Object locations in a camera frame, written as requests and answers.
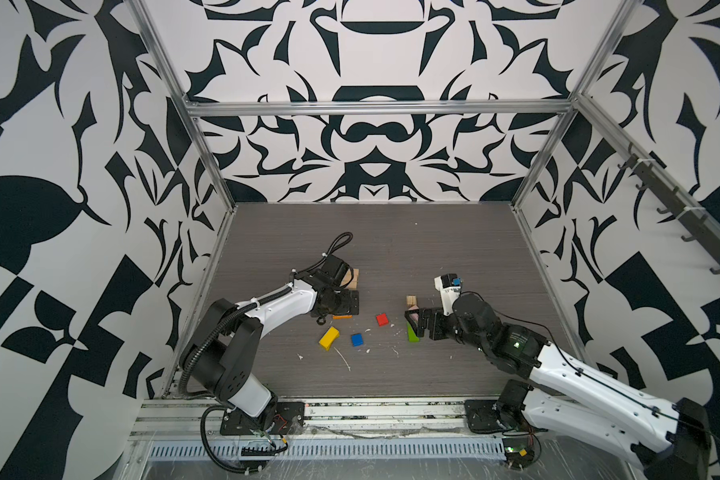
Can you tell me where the blue cube wood block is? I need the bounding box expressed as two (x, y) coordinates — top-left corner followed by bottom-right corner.
(351, 333), (364, 347)

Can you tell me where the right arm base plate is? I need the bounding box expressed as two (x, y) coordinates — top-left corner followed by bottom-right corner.
(464, 399), (517, 435)

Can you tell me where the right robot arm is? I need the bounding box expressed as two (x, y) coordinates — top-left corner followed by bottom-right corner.
(405, 292), (713, 479)

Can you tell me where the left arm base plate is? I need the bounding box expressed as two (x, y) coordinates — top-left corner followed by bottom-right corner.
(220, 401), (305, 436)

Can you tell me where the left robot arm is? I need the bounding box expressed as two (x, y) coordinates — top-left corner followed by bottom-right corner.
(177, 254), (359, 420)

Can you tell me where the green wood block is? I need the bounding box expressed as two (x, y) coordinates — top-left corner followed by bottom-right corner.
(407, 325), (420, 343)

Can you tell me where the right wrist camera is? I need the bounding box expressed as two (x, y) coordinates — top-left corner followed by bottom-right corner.
(434, 273), (462, 316)

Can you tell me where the natural wood block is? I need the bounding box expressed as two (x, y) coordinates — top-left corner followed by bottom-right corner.
(347, 269), (359, 290)

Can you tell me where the yellow arch wood block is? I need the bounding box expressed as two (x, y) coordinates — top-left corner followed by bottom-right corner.
(318, 326), (340, 351)

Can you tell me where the left black corrugated cable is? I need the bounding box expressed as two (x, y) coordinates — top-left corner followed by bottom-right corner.
(199, 404), (277, 475)

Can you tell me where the aluminium front rail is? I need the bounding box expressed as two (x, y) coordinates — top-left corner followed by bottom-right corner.
(125, 392), (643, 463)

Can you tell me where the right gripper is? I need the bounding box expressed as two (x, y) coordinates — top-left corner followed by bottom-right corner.
(403, 305), (491, 357)

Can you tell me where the aluminium frame crossbar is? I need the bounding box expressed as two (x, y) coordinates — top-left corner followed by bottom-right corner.
(185, 99), (572, 117)

